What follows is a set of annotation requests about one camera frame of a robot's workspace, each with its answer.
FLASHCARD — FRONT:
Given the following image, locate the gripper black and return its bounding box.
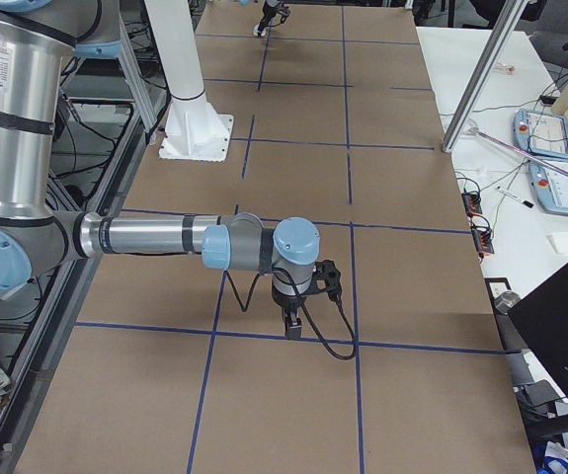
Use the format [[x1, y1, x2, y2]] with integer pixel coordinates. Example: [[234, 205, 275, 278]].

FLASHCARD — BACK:
[[259, 16, 273, 30], [272, 288, 306, 340]]

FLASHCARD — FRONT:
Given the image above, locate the blue call bell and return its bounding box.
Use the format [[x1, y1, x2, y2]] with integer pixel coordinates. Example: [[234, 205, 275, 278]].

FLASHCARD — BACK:
[[253, 26, 267, 38]]

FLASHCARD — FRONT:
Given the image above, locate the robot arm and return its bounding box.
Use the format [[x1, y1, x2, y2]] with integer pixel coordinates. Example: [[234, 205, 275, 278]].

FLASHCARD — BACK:
[[0, 1, 320, 340], [253, 0, 290, 37]]

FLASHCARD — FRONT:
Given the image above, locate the near orange connector block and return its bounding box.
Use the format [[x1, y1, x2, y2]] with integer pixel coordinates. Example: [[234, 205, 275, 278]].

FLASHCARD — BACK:
[[470, 226, 495, 258]]

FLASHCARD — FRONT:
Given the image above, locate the orange connector block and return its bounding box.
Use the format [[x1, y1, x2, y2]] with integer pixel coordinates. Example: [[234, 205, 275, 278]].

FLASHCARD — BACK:
[[470, 226, 495, 258], [461, 191, 483, 217]]

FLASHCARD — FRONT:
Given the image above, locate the silver metal cylinder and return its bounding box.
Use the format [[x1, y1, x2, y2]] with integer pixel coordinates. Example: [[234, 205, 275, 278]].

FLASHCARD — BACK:
[[494, 290, 522, 315]]

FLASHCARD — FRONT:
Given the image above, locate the far orange connector block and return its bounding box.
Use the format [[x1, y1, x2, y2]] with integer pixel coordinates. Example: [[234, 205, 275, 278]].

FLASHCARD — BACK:
[[461, 191, 483, 217]]

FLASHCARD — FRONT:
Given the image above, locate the black marker pen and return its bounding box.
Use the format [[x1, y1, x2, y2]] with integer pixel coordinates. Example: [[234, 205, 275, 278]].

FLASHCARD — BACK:
[[496, 187, 534, 208]]

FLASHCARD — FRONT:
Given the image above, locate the far teach pendant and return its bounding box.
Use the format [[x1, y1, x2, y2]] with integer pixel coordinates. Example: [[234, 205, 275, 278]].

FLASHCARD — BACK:
[[513, 109, 568, 159]]

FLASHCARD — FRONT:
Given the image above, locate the teach pendant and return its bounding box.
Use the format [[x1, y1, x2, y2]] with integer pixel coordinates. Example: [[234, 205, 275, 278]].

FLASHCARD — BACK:
[[528, 158, 568, 216], [513, 109, 568, 159]]

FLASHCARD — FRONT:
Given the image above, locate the near teach pendant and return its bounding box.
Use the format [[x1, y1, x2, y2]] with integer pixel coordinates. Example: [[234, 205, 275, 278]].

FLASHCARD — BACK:
[[528, 158, 568, 216]]

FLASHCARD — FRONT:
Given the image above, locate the metal rod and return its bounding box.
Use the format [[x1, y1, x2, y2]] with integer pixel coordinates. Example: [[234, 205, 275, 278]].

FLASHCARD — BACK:
[[466, 127, 568, 179]]

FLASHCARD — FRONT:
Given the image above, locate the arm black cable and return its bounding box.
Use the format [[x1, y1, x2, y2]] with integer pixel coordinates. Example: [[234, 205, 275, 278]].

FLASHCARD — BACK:
[[225, 269, 357, 360]]

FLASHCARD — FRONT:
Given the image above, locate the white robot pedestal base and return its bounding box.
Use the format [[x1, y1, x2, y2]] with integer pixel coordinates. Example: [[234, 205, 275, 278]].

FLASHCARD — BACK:
[[145, 0, 234, 162]]

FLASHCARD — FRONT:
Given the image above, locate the aluminium frame post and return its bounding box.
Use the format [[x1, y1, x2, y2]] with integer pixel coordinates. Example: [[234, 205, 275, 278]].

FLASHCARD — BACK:
[[442, 0, 527, 153]]

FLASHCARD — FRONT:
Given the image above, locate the aluminium table frame rail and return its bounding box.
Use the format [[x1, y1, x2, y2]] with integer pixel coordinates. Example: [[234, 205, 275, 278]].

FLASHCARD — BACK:
[[0, 99, 147, 473]]

